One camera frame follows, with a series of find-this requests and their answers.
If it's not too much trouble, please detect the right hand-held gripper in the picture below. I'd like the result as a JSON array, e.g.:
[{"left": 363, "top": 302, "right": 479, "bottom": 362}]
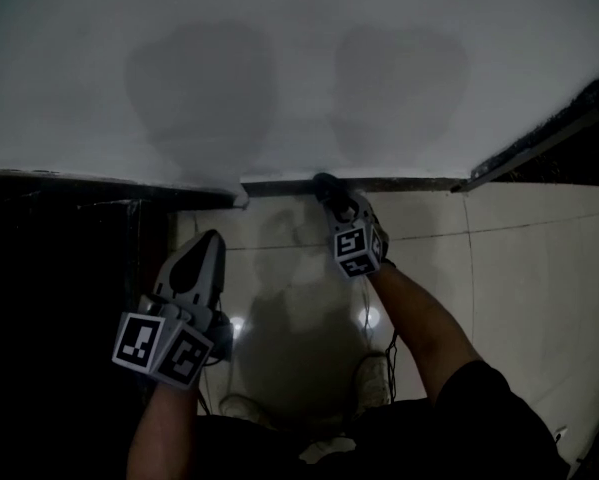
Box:
[{"left": 318, "top": 191, "right": 391, "bottom": 280}]

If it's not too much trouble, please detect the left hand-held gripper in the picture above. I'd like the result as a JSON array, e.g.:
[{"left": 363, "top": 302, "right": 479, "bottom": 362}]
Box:
[{"left": 111, "top": 229, "right": 233, "bottom": 392}]

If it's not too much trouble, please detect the person's right forearm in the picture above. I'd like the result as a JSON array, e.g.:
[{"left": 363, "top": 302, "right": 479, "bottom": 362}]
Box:
[{"left": 368, "top": 262, "right": 483, "bottom": 404}]

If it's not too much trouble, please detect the person's left forearm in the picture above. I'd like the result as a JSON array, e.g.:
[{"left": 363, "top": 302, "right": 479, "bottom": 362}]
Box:
[{"left": 126, "top": 381, "right": 200, "bottom": 480}]

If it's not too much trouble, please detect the person's left white shoe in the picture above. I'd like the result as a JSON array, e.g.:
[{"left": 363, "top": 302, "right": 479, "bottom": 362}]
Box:
[{"left": 220, "top": 394, "right": 273, "bottom": 428}]

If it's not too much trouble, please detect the person's white shoe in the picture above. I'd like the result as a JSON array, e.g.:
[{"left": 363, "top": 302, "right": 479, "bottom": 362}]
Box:
[
  {"left": 353, "top": 352, "right": 393, "bottom": 412},
  {"left": 220, "top": 394, "right": 273, "bottom": 428}
]

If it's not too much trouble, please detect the black wooden cabinet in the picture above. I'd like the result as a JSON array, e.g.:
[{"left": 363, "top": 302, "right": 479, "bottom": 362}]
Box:
[{"left": 0, "top": 167, "right": 251, "bottom": 480}]

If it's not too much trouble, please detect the person's right white shoe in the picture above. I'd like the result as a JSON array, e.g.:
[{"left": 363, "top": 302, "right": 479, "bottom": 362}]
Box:
[{"left": 353, "top": 352, "right": 393, "bottom": 412}]

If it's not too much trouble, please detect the person's black clothing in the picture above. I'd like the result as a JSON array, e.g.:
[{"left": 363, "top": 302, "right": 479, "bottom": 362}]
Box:
[{"left": 193, "top": 360, "right": 570, "bottom": 480}]

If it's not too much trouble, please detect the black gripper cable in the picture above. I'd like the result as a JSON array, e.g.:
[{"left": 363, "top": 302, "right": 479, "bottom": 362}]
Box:
[
  {"left": 197, "top": 355, "right": 230, "bottom": 418},
  {"left": 384, "top": 330, "right": 401, "bottom": 403}
]

